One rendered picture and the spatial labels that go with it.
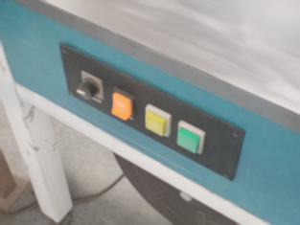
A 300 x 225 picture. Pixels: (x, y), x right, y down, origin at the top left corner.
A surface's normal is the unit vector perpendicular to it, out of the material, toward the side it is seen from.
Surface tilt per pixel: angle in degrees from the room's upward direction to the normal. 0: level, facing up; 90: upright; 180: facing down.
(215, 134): 90
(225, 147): 90
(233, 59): 0
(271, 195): 90
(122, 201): 0
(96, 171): 0
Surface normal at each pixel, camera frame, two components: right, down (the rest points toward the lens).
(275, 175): -0.57, 0.61
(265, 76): 0.00, -0.67
